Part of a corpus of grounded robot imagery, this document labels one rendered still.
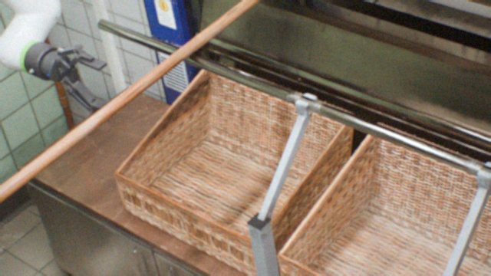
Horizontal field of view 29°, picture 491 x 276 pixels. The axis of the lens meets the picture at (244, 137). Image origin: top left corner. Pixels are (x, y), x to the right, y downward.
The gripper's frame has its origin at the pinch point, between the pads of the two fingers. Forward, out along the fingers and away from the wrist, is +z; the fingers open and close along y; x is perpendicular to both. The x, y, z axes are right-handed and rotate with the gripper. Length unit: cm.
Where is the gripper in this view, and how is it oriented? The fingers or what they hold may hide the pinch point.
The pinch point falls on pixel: (105, 87)
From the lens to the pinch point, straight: 242.4
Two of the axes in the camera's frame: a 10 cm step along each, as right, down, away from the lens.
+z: 7.7, 3.3, -5.5
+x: -6.3, 5.5, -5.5
